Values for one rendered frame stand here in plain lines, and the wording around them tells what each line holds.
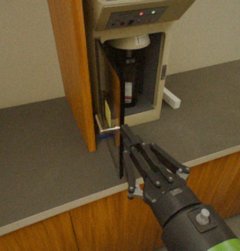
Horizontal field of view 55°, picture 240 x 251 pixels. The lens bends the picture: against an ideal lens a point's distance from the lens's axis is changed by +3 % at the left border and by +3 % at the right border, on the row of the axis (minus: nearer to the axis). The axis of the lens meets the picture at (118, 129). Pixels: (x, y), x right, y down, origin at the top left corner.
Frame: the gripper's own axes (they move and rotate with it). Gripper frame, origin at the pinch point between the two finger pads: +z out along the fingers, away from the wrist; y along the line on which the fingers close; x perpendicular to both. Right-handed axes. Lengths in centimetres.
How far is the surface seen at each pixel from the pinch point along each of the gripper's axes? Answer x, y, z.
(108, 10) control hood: -17.4, -8.2, 34.1
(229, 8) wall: 2, -107, 87
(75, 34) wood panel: -11.9, 1.7, 35.2
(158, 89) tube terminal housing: 19, -36, 44
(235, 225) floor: 130, -97, 14
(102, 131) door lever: 10.7, 1.0, 16.6
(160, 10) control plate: -15.6, -26.5, 35.8
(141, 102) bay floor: 29, -31, 51
